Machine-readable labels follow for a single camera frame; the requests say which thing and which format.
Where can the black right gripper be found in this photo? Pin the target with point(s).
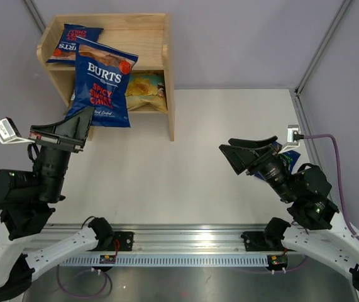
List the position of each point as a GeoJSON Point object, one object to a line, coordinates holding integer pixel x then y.
{"type": "Point", "coordinates": [241, 151]}

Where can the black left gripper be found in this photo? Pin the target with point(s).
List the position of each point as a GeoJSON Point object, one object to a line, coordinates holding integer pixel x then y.
{"type": "Point", "coordinates": [73, 131]}

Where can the blue Burts spicy chilli bag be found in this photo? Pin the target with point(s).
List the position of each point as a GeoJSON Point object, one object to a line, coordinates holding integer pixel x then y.
{"type": "Point", "coordinates": [65, 50]}

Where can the tan kettle cooked chips bag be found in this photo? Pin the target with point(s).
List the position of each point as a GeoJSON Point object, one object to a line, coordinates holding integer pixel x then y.
{"type": "Point", "coordinates": [146, 88]}

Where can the light blue cassava chips bag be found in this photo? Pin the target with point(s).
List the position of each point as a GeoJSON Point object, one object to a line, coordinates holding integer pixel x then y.
{"type": "Point", "coordinates": [72, 96]}

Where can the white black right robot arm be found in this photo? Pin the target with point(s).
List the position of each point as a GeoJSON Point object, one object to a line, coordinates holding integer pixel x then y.
{"type": "Point", "coordinates": [322, 230]}

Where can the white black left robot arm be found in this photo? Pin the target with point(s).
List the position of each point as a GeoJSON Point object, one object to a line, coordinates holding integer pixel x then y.
{"type": "Point", "coordinates": [27, 201]}

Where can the wooden two-tier shelf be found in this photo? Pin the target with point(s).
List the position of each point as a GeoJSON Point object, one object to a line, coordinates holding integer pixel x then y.
{"type": "Point", "coordinates": [144, 34]}

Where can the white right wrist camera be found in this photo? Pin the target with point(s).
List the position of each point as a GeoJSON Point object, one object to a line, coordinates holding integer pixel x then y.
{"type": "Point", "coordinates": [294, 136]}

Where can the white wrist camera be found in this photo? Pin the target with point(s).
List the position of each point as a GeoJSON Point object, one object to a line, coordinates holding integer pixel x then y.
{"type": "Point", "coordinates": [9, 133]}
{"type": "Point", "coordinates": [294, 136]}

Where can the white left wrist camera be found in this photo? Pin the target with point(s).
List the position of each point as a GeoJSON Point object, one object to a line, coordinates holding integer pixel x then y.
{"type": "Point", "coordinates": [9, 133]}

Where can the aluminium mounting rail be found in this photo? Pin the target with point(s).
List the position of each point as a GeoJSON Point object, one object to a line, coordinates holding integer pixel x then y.
{"type": "Point", "coordinates": [163, 239]}

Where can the white slotted cable duct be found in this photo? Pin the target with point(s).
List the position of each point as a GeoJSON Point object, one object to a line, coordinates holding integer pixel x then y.
{"type": "Point", "coordinates": [125, 260]}

